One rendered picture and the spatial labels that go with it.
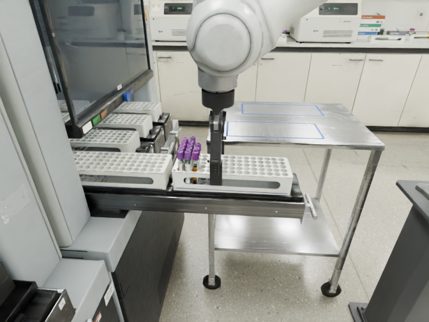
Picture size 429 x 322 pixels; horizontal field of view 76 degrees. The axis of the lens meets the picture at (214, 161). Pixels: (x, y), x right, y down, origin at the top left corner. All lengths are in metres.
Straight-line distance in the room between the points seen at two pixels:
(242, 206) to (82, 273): 0.39
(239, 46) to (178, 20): 2.60
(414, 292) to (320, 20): 2.39
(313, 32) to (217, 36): 2.65
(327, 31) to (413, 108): 1.24
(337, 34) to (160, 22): 1.68
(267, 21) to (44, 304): 0.54
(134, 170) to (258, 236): 0.79
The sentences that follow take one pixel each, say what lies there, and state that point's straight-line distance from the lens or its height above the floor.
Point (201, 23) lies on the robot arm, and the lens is 0.39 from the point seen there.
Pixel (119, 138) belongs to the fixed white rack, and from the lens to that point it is 0.91.
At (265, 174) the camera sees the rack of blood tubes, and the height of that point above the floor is 0.87.
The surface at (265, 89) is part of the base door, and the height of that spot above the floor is 0.45.
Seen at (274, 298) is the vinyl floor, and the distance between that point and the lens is 1.51.
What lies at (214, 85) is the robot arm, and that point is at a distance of 0.59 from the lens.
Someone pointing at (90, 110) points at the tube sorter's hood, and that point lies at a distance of 0.75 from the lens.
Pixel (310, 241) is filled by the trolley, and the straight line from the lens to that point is 1.39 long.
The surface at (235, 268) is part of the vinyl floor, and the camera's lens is 1.59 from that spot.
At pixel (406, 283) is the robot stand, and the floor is 0.41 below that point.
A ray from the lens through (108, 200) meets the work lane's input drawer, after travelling 0.77.
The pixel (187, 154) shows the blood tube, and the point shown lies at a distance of 0.66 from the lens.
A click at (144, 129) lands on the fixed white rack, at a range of 1.01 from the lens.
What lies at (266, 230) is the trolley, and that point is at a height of 0.28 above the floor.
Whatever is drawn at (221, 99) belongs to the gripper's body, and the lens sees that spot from 0.61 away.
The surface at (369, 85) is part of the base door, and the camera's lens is 3.28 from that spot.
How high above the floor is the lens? 1.23
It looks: 30 degrees down
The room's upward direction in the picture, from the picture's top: straight up
